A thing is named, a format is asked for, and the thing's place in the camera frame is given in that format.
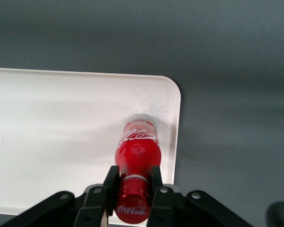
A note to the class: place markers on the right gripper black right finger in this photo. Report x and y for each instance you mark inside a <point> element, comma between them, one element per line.
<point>175,208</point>

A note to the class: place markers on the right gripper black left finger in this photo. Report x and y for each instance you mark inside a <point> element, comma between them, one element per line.
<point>94,203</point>

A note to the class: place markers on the red coke bottle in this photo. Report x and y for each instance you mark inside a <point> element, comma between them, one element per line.
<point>137,151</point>

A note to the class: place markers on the beige plastic tray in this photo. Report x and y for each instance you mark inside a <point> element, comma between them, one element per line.
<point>49,130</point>

